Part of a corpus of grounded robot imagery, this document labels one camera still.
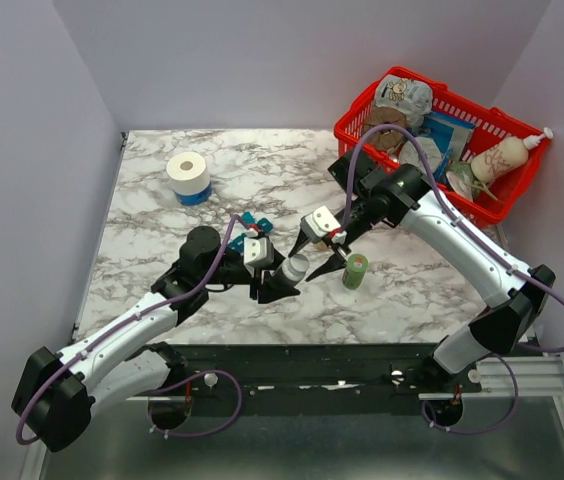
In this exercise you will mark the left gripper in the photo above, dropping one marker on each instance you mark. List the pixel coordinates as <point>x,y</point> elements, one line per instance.
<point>271,289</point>

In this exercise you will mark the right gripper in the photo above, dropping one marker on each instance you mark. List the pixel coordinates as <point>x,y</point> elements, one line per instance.
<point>336,262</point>

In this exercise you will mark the white pill bottle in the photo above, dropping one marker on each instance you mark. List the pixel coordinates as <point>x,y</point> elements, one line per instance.
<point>294,268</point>

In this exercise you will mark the teal weekly pill organizer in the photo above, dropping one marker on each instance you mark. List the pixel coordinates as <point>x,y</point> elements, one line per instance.
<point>262,225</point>

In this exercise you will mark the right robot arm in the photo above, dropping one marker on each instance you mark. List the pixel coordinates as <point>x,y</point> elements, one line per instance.
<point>512,290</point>

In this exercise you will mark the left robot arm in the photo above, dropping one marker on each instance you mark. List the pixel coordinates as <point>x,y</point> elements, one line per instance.
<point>60,392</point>

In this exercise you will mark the green pill bottle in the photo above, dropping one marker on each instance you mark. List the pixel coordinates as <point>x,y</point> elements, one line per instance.
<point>354,271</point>

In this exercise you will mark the blue tape roll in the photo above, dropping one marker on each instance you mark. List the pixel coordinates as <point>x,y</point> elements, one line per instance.
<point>195,199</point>

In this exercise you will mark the silver wrapped roll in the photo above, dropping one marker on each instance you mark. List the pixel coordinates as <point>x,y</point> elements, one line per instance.
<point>409,154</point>

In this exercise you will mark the white toilet paper roll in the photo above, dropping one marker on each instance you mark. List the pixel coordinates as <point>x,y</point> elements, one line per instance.
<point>188,173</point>

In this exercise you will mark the green white pouch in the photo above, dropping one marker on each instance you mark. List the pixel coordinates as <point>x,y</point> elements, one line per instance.
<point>461,179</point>

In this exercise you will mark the blue packet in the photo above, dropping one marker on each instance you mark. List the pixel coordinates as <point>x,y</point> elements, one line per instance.
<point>451,135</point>

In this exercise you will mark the printed wrapped package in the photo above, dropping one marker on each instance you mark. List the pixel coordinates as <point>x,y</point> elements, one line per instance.
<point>413,98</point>

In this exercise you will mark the red shopping basket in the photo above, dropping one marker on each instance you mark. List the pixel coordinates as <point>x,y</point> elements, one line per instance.
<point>492,125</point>

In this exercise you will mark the cream pump lotion bottle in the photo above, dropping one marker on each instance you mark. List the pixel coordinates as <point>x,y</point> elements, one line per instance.
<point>506,156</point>

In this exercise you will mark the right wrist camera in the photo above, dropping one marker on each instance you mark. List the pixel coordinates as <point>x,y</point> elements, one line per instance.
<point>321,225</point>

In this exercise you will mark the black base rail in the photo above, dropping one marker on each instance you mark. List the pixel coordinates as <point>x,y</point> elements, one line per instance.
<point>301,380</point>

